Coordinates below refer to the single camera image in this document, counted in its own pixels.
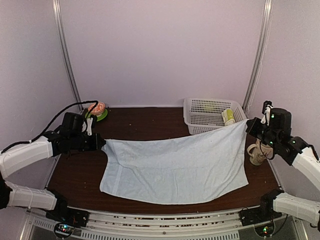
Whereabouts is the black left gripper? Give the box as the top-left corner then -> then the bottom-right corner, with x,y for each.
69,132 -> 105,151

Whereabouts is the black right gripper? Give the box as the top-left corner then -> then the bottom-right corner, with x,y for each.
246,116 -> 280,150

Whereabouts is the green crocodile pattern towel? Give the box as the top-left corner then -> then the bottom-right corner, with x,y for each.
221,108 -> 236,126

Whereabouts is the white perforated plastic basket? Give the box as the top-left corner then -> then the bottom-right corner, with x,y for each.
183,98 -> 247,135

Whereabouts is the light blue towel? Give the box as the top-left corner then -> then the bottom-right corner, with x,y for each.
99,121 -> 248,205

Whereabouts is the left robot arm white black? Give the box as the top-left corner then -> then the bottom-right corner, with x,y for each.
0,112 -> 106,222

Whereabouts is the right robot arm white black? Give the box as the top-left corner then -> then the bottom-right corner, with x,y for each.
246,101 -> 320,229

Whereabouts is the green plate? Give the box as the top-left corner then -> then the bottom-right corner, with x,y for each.
85,108 -> 108,122

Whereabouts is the red patterned ceramic bowl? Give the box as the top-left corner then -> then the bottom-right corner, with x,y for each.
88,101 -> 106,116

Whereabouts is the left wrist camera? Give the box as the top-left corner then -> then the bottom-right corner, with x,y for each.
81,115 -> 98,136

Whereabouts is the black braided left cable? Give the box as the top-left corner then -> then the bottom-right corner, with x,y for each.
0,100 -> 100,155

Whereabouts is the right aluminium frame post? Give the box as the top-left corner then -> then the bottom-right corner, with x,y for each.
242,0 -> 273,115

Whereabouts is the aluminium frame post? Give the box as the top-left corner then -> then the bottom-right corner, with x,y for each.
52,0 -> 81,103
242,0 -> 273,115

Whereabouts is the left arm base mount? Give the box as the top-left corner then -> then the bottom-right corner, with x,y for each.
45,190 -> 89,240

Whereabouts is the front aluminium rail panel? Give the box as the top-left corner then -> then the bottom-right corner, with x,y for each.
18,209 -> 309,240

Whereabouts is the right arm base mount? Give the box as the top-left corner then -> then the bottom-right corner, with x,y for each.
239,189 -> 288,239

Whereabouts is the left aluminium frame post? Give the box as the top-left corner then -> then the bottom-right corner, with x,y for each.
52,0 -> 81,103

